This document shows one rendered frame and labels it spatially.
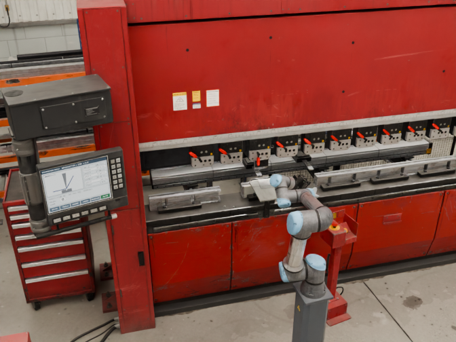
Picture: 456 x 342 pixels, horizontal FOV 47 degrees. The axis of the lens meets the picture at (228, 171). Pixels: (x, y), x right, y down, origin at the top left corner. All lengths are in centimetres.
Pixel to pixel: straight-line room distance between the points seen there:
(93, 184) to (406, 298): 265
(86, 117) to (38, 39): 462
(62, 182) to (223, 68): 120
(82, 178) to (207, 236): 117
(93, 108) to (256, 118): 118
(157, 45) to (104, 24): 41
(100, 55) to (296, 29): 121
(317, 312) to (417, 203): 148
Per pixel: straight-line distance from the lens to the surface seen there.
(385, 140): 400
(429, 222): 451
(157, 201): 365
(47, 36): 736
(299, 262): 294
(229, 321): 407
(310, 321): 324
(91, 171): 291
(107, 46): 297
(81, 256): 401
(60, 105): 275
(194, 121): 341
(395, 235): 440
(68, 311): 433
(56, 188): 291
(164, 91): 330
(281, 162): 406
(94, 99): 278
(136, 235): 351
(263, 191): 363
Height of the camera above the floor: 288
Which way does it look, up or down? 29 degrees down
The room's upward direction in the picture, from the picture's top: straight up
